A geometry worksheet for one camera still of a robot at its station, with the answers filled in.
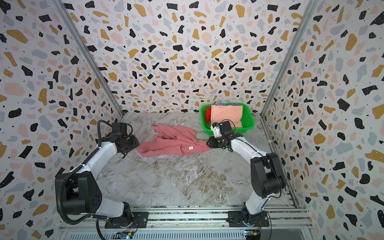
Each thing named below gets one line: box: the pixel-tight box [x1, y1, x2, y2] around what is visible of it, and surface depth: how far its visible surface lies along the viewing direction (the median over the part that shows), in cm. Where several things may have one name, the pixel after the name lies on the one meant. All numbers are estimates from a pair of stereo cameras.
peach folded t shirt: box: [210, 105, 243, 128], surface depth 106 cm
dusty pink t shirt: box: [138, 124, 211, 158], surface depth 100 cm
